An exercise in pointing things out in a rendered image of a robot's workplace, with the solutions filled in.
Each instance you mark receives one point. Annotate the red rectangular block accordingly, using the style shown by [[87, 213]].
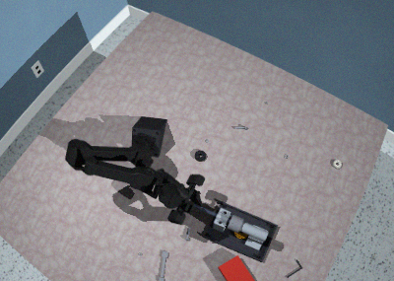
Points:
[[235, 270]]

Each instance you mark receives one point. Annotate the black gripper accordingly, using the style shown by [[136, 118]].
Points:
[[177, 216]]

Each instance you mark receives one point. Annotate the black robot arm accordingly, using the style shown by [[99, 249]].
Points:
[[142, 178]]

